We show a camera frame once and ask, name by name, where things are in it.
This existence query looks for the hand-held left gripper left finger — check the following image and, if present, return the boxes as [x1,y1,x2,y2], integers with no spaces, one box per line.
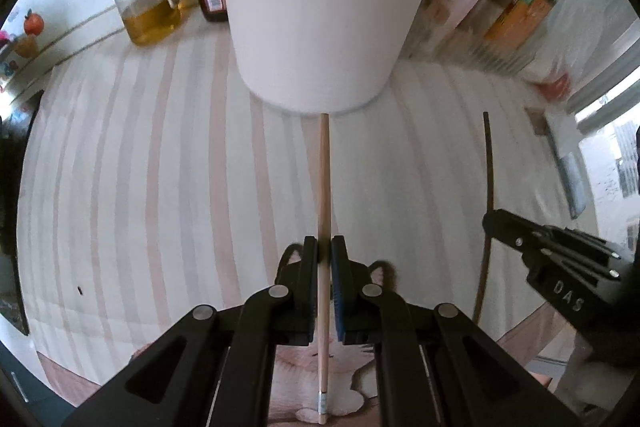
[60,235,320,427]

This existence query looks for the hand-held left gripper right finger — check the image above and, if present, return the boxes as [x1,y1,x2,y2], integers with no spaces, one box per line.
[331,235,586,427]

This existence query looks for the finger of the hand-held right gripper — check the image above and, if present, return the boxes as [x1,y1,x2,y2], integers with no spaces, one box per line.
[481,208,627,283]

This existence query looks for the dark brown chopstick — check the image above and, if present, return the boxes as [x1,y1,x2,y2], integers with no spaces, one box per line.
[472,111,499,326]

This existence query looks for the light wooden chopstick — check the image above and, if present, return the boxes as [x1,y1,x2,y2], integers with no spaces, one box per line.
[317,113,331,426]

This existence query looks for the white utensil holder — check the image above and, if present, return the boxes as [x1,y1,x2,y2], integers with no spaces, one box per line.
[216,0,459,116]

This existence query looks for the brown cardboard piece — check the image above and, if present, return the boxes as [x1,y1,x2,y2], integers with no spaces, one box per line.
[524,106,552,138]

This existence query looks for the clear plastic bag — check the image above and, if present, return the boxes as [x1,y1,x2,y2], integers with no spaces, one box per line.
[520,41,582,104]

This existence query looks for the striped pink tablecloth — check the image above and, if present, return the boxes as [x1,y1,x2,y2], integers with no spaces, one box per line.
[19,29,601,425]

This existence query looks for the small orange fruit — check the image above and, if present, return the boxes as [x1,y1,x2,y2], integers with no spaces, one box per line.
[23,9,45,36]

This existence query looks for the window frame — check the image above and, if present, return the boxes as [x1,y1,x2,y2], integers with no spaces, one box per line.
[570,21,640,258]

